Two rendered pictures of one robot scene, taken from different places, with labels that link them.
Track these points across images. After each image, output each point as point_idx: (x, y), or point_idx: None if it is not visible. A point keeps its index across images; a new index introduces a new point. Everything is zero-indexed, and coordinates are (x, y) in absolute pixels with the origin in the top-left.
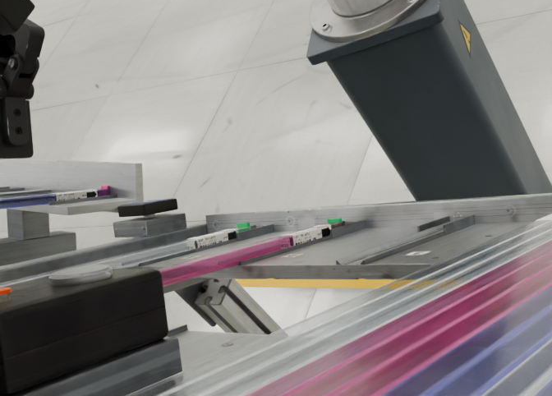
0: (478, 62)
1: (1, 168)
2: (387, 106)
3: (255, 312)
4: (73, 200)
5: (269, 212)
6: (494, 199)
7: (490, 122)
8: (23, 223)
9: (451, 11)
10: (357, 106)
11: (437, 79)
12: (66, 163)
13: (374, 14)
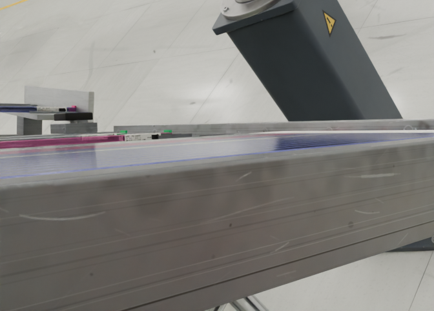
0: (340, 41)
1: (27, 91)
2: (270, 67)
3: None
4: (46, 111)
5: (144, 126)
6: (257, 123)
7: (343, 84)
8: (23, 126)
9: (315, 2)
10: (250, 66)
11: (300, 50)
12: (57, 90)
13: (255, 2)
